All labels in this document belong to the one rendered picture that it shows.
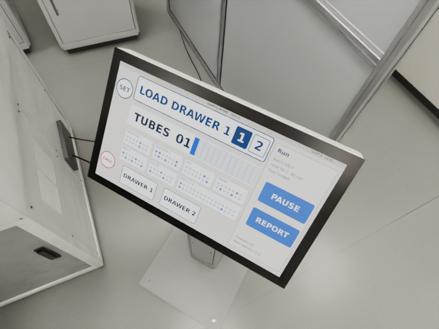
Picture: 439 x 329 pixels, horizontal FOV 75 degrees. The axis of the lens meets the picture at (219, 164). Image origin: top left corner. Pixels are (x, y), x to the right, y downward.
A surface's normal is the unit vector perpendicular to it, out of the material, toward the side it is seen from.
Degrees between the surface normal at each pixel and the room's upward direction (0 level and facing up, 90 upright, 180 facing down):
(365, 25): 90
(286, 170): 50
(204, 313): 3
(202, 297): 3
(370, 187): 0
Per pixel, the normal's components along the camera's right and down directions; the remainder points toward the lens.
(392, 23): -0.89, 0.37
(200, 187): -0.33, 0.26
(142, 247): 0.06, -0.49
